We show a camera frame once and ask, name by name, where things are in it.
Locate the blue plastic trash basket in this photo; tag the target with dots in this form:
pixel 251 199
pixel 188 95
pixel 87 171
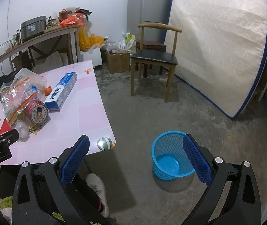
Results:
pixel 169 158

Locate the red snack bag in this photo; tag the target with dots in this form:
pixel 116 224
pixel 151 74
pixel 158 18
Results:
pixel 5 127

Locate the yellow plastic bag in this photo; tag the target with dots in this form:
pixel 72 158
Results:
pixel 89 43

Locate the wooden chair black seat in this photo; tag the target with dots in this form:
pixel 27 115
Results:
pixel 154 57

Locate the clear zip bag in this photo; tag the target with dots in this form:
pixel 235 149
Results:
pixel 15 98

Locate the cardboard box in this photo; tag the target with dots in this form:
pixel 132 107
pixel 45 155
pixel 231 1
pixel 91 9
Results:
pixel 118 63

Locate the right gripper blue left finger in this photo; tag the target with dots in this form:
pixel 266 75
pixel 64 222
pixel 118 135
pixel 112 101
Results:
pixel 71 159

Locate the blue toothpaste box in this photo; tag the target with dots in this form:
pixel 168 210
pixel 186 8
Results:
pixel 58 96

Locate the grey refrigerator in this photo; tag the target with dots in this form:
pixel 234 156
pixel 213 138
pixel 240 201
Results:
pixel 146 11

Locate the pink table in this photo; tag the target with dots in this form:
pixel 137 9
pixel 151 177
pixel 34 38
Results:
pixel 83 113

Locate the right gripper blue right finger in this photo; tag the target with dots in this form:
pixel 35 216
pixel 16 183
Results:
pixel 197 159

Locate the wooden side table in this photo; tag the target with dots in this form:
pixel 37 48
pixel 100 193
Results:
pixel 72 31

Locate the grey rice cooker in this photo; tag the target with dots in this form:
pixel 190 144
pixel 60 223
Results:
pixel 32 28

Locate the red drink can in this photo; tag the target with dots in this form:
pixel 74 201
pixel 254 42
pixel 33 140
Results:
pixel 37 112

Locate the white sneaker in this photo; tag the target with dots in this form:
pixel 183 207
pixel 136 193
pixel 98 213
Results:
pixel 98 194

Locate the orange peel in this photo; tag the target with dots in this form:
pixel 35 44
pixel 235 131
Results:
pixel 48 90

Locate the clear plastic food container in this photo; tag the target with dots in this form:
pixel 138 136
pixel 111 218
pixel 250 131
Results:
pixel 36 80

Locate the orange plastic bag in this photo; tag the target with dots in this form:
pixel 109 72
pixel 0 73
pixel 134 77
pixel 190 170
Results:
pixel 75 19

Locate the white mattress blue edge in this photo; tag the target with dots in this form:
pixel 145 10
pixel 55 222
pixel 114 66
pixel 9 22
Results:
pixel 222 49

